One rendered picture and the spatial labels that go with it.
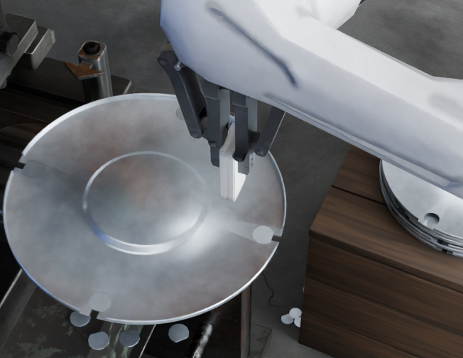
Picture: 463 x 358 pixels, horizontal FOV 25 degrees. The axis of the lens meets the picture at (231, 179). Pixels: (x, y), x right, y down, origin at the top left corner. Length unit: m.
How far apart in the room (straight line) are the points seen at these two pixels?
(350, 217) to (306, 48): 1.02
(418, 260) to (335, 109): 0.98
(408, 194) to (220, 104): 0.73
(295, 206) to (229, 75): 1.42
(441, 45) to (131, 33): 0.70
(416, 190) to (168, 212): 0.62
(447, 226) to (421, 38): 0.90
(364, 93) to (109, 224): 0.51
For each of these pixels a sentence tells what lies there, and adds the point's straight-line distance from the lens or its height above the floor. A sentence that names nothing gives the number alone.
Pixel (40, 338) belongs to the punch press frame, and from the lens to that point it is 1.16.
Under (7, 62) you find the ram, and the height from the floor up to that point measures 0.91.
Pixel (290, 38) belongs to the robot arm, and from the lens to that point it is 0.60.
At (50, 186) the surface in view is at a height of 0.79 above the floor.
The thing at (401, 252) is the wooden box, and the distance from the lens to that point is 1.57.
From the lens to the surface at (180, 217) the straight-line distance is 1.05.
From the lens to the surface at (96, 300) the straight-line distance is 1.01.
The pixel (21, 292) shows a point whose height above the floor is 0.68.
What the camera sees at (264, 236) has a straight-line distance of 1.05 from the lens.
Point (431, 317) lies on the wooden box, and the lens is 1.65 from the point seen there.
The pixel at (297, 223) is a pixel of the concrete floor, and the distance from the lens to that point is 2.02.
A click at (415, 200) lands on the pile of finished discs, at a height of 0.40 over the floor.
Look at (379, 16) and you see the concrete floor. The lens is 2.43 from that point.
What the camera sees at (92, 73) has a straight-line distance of 1.19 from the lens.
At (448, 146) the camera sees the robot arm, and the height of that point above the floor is 1.20.
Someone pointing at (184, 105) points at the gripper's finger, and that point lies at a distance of 0.91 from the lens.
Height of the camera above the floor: 1.64
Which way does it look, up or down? 52 degrees down
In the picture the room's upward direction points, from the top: straight up
